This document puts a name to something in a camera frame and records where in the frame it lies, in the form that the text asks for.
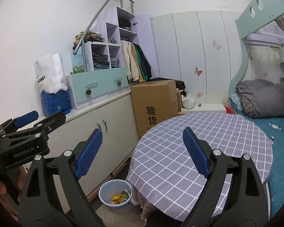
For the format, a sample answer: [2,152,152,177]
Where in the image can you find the grey folded duvet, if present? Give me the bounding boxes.
[236,79,284,118]

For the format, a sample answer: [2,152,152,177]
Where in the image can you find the large cardboard box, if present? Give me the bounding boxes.
[131,80,178,138]

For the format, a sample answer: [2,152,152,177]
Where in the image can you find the metal stair handrail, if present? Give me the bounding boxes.
[73,0,135,55]

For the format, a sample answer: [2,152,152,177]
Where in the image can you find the blue tissue pack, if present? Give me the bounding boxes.
[40,90,72,117]

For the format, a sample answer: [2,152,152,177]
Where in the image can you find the red storage box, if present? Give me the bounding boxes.
[224,106,236,114]

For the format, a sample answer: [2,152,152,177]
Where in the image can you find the teal bunk bed frame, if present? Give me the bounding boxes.
[229,0,284,94]

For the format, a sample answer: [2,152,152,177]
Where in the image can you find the lilac cubby shelf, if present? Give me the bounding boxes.
[71,7,159,79]

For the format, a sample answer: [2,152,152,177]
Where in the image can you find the person's left hand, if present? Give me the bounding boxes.
[0,166,27,211]

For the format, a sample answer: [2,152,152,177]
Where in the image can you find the white plastic bag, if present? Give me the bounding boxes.
[182,93,196,110]

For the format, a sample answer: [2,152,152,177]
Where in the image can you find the blue plastic trash bin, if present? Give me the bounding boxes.
[98,179,132,208]

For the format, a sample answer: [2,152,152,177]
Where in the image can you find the teal drawer unit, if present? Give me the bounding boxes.
[66,67,129,110]

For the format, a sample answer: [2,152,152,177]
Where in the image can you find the hanging clothes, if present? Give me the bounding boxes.
[120,40,152,82]

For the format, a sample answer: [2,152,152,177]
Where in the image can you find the grey checked tablecloth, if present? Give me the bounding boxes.
[127,112,273,221]

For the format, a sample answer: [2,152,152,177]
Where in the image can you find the yellow foil bag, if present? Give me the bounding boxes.
[111,193,129,205]

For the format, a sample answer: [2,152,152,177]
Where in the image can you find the white low cabinet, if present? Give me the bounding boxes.
[45,92,138,199]

